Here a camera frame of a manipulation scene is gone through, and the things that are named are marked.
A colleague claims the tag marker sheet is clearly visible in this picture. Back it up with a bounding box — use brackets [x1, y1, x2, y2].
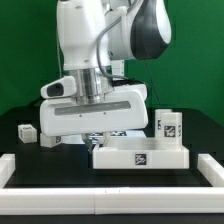
[61, 130, 145, 144]

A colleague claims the white square table top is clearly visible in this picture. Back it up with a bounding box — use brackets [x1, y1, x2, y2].
[93, 137, 189, 169]

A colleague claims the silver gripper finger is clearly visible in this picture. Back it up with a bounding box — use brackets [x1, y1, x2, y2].
[81, 133, 99, 153]

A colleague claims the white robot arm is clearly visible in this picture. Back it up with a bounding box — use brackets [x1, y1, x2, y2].
[40, 0, 171, 138]

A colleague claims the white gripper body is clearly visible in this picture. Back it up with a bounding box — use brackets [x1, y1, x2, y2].
[40, 76, 148, 137]

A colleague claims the white U-shaped fence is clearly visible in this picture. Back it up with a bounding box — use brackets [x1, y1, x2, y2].
[0, 154, 224, 215]

